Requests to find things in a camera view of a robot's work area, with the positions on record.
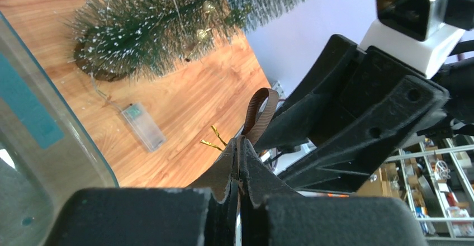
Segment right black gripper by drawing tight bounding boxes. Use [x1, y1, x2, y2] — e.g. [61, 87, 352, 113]
[307, 47, 473, 148]

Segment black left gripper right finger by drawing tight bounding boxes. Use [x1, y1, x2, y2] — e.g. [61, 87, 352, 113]
[236, 136, 427, 245]

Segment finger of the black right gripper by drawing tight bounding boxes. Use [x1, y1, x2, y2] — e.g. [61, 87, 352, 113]
[278, 75, 449, 195]
[255, 34, 367, 152]

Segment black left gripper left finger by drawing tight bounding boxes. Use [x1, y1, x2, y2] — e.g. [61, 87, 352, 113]
[45, 139, 238, 245]

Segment brown ribbon bow ornament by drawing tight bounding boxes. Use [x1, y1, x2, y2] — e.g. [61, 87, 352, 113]
[241, 88, 279, 145]

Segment small frosted christmas tree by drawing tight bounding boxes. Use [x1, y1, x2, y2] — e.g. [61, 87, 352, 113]
[70, 0, 306, 82]

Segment gold bead garland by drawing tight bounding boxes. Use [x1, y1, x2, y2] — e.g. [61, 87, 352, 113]
[184, 0, 216, 63]

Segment background storage shelves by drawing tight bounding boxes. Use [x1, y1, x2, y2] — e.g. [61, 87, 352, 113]
[356, 135, 473, 245]

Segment clear plastic battery box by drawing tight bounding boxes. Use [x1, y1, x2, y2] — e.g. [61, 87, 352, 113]
[121, 102, 167, 153]

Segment clear glass tray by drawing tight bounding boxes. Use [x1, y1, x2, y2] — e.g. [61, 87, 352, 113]
[1, 16, 119, 245]

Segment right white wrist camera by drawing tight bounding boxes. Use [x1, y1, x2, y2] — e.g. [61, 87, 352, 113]
[359, 0, 473, 78]

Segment thin silver light wire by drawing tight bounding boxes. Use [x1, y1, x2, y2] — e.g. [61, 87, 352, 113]
[88, 72, 125, 113]

